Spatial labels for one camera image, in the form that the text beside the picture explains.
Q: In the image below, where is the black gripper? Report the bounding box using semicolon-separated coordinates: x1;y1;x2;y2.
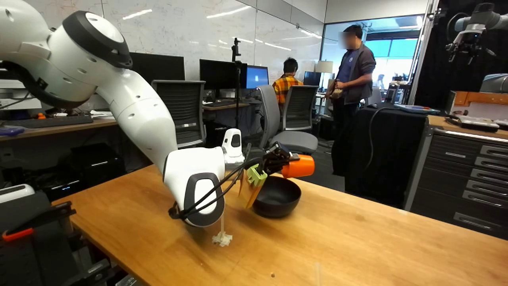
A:
259;146;293;173

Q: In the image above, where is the orange cup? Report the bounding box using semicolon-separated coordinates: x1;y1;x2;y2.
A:
282;154;317;178

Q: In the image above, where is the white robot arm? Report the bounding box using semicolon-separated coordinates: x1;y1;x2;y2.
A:
0;0;291;227

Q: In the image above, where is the black bowl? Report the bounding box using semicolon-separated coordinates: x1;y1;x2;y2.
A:
253;176;302;218

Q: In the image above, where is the grey office chair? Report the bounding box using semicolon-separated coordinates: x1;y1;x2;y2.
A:
259;86;318;154

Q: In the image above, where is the seated person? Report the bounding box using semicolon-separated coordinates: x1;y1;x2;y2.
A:
272;57;302;106

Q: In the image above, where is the computer monitor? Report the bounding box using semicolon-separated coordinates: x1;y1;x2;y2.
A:
247;65;269;89

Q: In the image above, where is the standing person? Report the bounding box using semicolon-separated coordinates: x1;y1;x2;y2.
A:
331;24;377;175

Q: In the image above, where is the black draped table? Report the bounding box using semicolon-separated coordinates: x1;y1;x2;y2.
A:
345;106;428;208

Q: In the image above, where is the grey drawer cabinet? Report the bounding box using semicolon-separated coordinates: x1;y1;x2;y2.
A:
405;116;508;238

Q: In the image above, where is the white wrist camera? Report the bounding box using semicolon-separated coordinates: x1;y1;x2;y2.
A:
223;129;245;164

